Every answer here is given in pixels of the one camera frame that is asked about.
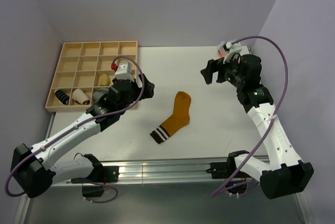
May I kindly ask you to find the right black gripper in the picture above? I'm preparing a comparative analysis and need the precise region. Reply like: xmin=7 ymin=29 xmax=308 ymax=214
xmin=200 ymin=52 xmax=244 ymax=88

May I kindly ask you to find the mustard yellow striped sock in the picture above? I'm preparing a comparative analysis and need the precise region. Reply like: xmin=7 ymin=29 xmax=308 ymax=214
xmin=150 ymin=91 xmax=192 ymax=144

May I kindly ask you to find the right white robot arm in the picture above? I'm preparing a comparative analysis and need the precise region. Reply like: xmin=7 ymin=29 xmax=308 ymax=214
xmin=200 ymin=54 xmax=314 ymax=199

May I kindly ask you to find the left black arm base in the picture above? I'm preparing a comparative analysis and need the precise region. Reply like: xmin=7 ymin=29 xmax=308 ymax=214
xmin=71 ymin=153 xmax=119 ymax=199

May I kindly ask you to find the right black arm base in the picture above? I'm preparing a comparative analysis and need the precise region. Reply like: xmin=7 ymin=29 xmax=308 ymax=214
xmin=206 ymin=150 xmax=259 ymax=198

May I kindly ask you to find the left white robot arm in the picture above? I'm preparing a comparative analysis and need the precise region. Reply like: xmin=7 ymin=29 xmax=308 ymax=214
xmin=9 ymin=74 xmax=155 ymax=198

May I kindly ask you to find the pink patterned sock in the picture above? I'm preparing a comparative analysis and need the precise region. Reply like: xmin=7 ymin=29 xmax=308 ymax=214
xmin=217 ymin=41 xmax=229 ymax=58

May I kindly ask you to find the yellow rolled sock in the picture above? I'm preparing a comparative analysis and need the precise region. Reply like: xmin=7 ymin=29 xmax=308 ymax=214
xmin=99 ymin=73 xmax=110 ymax=86

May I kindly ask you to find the grey rolled sock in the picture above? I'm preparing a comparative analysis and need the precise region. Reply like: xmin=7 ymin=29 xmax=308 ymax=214
xmin=92 ymin=87 xmax=108 ymax=102

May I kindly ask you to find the wooden compartment tray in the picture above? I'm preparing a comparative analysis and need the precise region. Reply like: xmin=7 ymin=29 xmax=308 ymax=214
xmin=46 ymin=41 xmax=138 ymax=112

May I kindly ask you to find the beige rolled sock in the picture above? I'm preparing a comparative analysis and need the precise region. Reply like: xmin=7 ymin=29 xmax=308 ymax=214
xmin=72 ymin=88 xmax=90 ymax=105

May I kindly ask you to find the black rolled sock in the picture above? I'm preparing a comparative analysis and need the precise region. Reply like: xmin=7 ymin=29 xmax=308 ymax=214
xmin=54 ymin=89 xmax=70 ymax=105

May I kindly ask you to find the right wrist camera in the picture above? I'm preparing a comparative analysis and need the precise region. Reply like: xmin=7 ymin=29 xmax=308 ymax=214
xmin=222 ymin=41 xmax=242 ymax=63

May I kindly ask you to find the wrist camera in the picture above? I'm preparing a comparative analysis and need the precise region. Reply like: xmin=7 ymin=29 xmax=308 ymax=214
xmin=222 ymin=41 xmax=242 ymax=63
xmin=115 ymin=62 xmax=134 ymax=82

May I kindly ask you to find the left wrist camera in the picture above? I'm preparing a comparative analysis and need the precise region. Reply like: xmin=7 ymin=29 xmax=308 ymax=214
xmin=115 ymin=62 xmax=134 ymax=82

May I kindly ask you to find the aluminium mounting rail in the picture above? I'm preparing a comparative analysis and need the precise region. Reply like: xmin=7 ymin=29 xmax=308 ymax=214
xmin=49 ymin=158 xmax=270 ymax=187

